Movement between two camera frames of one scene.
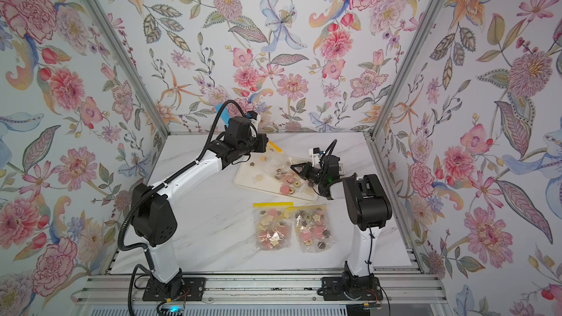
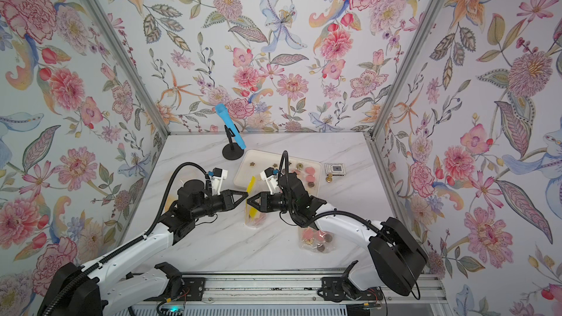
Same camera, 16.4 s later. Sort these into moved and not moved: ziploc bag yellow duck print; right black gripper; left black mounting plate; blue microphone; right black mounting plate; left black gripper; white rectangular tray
Moved: left black gripper; ziploc bag yellow duck print; right black gripper
Not moved: white rectangular tray; right black mounting plate; blue microphone; left black mounting plate
